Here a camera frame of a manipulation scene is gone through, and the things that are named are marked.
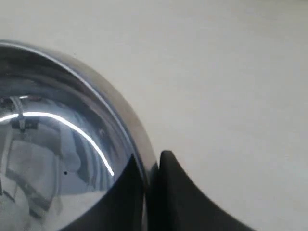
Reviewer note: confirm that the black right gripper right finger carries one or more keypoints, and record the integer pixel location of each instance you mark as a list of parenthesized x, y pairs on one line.
[(181, 206)]

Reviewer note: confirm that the stainless steel bowl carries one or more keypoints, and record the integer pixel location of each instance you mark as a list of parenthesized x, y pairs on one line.
[(66, 135)]

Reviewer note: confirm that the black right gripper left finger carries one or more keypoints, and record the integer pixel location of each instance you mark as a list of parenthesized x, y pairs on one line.
[(120, 209)]

